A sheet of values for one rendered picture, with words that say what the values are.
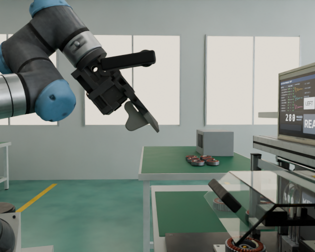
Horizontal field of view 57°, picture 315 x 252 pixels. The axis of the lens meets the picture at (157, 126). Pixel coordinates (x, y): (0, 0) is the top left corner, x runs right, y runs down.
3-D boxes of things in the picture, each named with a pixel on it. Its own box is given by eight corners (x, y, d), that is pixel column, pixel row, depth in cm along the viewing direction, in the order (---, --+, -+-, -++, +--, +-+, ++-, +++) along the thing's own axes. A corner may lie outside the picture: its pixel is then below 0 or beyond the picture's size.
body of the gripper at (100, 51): (110, 117, 66) (76, 76, 66) (139, 93, 66) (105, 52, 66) (105, 118, 59) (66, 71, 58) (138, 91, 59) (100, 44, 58)
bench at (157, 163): (138, 272, 219) (138, 173, 216) (142, 200, 404) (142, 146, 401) (282, 269, 223) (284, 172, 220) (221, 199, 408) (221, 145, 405)
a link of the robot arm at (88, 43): (94, 36, 65) (86, 25, 57) (107, 52, 66) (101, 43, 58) (68, 57, 65) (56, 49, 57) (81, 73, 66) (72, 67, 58)
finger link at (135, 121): (141, 145, 63) (114, 112, 63) (162, 128, 63) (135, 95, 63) (141, 147, 60) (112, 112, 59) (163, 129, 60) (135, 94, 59)
